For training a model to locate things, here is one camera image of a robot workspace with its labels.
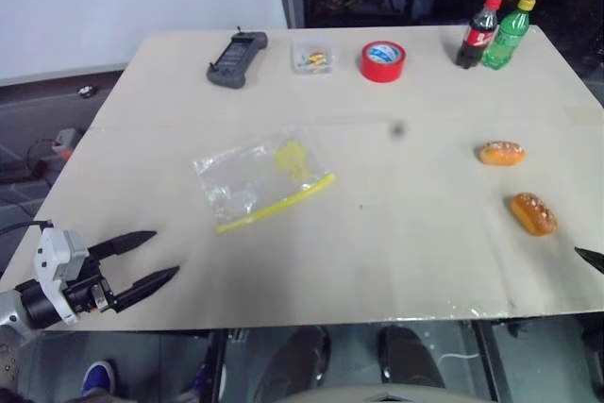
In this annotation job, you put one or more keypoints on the small black white floor object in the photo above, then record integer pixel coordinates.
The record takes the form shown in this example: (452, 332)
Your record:
(86, 90)

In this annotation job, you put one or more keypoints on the orange bread roll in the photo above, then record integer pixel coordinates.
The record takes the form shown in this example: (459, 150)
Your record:
(533, 214)
(501, 154)

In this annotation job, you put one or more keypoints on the black table leg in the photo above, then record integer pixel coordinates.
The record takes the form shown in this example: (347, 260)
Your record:
(486, 360)

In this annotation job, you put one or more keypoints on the clear yellow-zip plastic bag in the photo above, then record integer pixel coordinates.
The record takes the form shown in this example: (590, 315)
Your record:
(255, 181)

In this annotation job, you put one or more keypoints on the dark rounded shape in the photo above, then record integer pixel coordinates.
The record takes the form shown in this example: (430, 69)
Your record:
(408, 360)
(292, 365)

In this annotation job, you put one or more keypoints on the grey handheld remote controller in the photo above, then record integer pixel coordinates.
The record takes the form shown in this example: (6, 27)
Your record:
(236, 58)

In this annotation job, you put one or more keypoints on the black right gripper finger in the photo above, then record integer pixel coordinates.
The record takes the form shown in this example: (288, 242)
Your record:
(595, 259)

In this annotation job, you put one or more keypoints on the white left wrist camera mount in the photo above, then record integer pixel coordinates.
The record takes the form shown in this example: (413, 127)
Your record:
(55, 252)

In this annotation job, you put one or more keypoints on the grey robot torso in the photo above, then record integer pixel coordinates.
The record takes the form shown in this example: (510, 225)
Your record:
(377, 396)

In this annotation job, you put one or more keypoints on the clear box of small parts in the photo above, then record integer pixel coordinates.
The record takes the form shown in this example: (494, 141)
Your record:
(312, 58)

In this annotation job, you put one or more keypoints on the red tape roll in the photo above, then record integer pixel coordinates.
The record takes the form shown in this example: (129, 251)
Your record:
(383, 68)

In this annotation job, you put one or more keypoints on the red-capped cola bottle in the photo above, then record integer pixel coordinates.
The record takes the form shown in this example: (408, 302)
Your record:
(476, 39)

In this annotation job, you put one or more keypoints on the grey orange floor device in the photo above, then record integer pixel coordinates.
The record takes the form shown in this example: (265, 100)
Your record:
(66, 139)

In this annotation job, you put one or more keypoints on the blue shoe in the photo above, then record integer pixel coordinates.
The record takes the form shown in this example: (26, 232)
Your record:
(99, 377)

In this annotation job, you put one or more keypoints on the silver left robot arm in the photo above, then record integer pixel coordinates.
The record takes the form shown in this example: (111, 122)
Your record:
(10, 309)

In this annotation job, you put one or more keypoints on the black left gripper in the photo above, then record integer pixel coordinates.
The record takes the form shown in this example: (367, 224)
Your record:
(87, 292)

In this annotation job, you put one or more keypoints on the yellow-capped green soda bottle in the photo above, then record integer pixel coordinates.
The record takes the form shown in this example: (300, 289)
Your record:
(505, 42)

